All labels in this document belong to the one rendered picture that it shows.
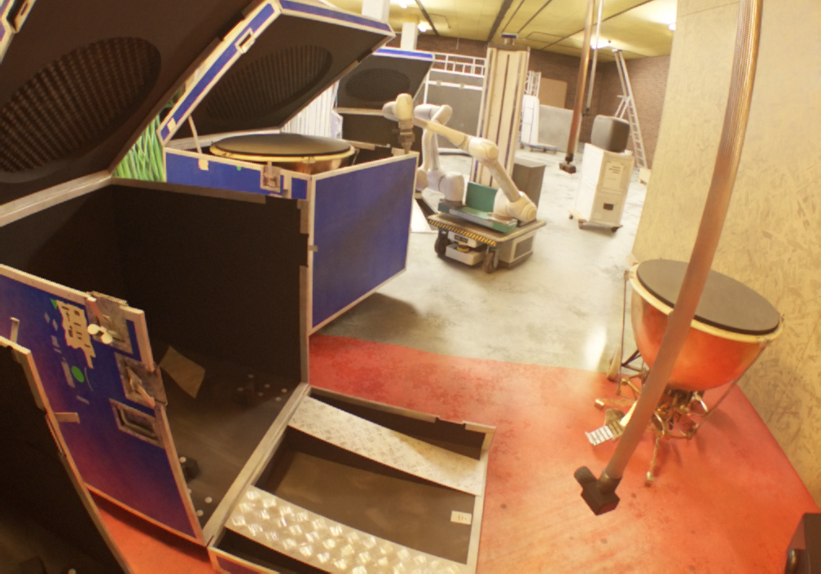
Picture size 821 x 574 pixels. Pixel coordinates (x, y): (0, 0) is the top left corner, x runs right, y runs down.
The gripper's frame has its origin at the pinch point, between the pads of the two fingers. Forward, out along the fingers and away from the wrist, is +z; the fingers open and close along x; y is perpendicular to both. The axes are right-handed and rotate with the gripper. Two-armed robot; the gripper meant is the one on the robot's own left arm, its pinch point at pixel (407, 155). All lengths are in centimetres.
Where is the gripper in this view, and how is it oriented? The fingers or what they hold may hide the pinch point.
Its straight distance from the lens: 290.7
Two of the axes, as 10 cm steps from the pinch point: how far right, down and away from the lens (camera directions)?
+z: 0.5, 9.5, 3.1
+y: 8.9, 1.0, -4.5
